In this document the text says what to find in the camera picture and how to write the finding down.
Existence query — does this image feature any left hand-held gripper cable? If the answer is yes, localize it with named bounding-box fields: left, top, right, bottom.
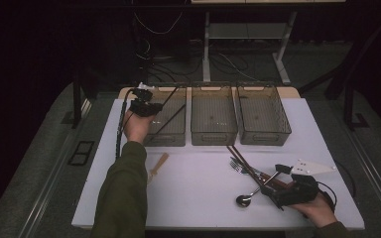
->
left=114, top=87, right=137, bottom=161

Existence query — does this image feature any wooden handled fork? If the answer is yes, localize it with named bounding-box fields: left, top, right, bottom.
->
left=230, top=161, right=279, bottom=187

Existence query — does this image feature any clear spoon with beige handle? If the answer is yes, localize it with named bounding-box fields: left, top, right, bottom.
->
left=147, top=152, right=170, bottom=183

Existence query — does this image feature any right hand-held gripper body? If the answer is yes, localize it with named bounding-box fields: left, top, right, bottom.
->
left=271, top=159, right=337, bottom=209

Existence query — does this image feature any white metal desk frame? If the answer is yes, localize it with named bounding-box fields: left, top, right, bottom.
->
left=190, top=0, right=347, bottom=86

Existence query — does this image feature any tangle of black floor cables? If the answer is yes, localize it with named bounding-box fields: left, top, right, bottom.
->
left=138, top=39, right=259, bottom=83

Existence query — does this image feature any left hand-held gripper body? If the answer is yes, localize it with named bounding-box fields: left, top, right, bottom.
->
left=127, top=81, right=164, bottom=118

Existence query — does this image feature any white hanging cable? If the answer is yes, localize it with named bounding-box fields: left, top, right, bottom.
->
left=133, top=11, right=184, bottom=36

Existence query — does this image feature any right hand-held gripper cable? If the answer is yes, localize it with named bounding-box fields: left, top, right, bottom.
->
left=317, top=180, right=338, bottom=214

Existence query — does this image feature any black slanted metal frame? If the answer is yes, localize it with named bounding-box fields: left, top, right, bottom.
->
left=298, top=13, right=381, bottom=101

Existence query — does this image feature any black curved floor cable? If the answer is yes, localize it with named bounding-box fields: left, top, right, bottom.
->
left=335, top=160, right=357, bottom=199

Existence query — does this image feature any white floor cable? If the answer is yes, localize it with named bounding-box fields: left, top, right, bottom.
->
left=217, top=53, right=258, bottom=82

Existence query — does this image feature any person's right hand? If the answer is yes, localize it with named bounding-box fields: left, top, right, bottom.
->
left=290, top=192, right=338, bottom=229

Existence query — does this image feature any hand-held gripper cable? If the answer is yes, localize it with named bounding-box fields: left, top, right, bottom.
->
left=317, top=180, right=338, bottom=214
left=114, top=87, right=137, bottom=161

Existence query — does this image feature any black floor socket frame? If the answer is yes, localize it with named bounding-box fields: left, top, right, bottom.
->
left=67, top=140, right=95, bottom=167

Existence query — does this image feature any grey transparent plastic basket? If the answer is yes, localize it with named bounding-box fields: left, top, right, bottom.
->
left=190, top=82, right=239, bottom=147
left=236, top=82, right=293, bottom=147
left=143, top=84, right=188, bottom=148

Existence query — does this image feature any metal floor rail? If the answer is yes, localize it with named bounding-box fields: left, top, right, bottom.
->
left=343, top=127, right=381, bottom=232
left=18, top=98, right=93, bottom=238

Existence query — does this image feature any wooden handled knife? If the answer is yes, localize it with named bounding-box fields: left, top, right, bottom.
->
left=230, top=156, right=291, bottom=189

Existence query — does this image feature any black metal stand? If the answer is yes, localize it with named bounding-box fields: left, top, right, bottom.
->
left=342, top=83, right=371, bottom=131
left=61, top=73, right=92, bottom=130

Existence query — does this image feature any metal spoon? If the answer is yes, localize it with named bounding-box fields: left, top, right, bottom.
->
left=235, top=171, right=282, bottom=208

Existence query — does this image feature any brown wooden chopstick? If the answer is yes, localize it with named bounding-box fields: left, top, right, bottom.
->
left=231, top=144, right=269, bottom=186
left=226, top=146, right=266, bottom=192

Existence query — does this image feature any black chopstick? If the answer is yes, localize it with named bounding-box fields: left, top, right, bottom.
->
left=153, top=104, right=187, bottom=136
left=160, top=86, right=180, bottom=108

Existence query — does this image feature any person's left hand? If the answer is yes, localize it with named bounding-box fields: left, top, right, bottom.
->
left=123, top=113, right=157, bottom=145

